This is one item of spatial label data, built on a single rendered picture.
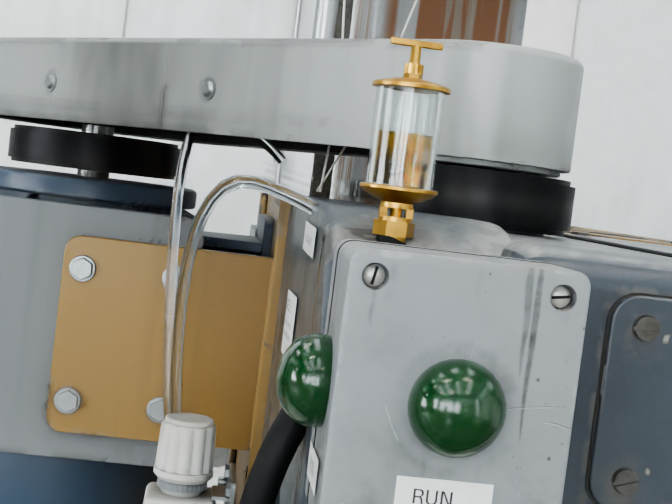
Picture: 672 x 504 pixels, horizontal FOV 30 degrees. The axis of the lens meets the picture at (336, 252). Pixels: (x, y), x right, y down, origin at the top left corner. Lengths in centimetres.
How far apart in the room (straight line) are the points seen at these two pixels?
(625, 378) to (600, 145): 542
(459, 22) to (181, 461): 43
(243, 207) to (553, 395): 522
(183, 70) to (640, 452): 35
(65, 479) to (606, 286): 50
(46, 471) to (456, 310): 52
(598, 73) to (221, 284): 513
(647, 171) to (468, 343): 556
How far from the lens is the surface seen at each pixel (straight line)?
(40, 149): 86
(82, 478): 86
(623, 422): 45
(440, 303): 38
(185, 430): 64
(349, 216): 47
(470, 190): 54
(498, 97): 55
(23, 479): 87
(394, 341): 38
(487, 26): 94
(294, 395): 39
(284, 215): 66
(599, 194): 586
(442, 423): 37
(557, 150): 56
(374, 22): 93
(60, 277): 81
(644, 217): 594
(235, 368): 81
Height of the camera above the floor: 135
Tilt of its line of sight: 3 degrees down
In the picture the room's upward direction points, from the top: 7 degrees clockwise
